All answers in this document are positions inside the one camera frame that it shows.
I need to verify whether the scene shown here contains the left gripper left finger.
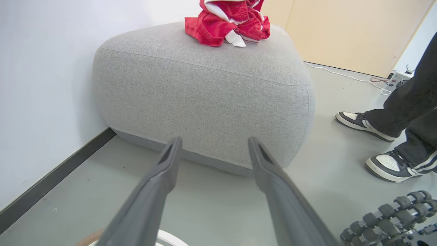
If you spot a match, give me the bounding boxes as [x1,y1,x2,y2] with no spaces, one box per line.
[96,136,183,246]

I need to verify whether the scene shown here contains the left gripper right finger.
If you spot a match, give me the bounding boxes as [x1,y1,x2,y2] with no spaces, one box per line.
[248,136,339,246]

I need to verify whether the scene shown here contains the red jersey with black lettering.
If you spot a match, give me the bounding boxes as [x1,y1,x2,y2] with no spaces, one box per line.
[184,14,271,47]

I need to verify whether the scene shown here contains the red shirt with white sleeves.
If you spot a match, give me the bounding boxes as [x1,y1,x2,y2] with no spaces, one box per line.
[199,0,265,25]

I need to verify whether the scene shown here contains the white laundry basket brown rim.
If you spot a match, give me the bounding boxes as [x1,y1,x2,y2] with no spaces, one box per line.
[74,228,189,246]

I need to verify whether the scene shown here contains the white and navy sneaker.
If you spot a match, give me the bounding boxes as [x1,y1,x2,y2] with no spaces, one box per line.
[365,149,437,183]
[335,111,399,143]

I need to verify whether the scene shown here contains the grey fabric sofa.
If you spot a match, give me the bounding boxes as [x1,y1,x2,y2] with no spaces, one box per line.
[92,21,315,177]

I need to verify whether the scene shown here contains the black trousers of person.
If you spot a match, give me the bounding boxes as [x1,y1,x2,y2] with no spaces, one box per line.
[363,32,437,168]

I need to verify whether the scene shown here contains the grey electronics box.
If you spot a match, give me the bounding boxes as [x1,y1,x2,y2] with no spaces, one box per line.
[387,68,414,92]

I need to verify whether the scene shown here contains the beige door panel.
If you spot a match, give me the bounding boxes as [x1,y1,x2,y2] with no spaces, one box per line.
[262,0,435,79]

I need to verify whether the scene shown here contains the black wall baseboard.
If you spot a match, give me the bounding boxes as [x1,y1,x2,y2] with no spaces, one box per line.
[0,127,117,235]

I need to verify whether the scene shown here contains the white floor cable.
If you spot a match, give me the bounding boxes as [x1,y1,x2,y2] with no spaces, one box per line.
[303,62,393,96]

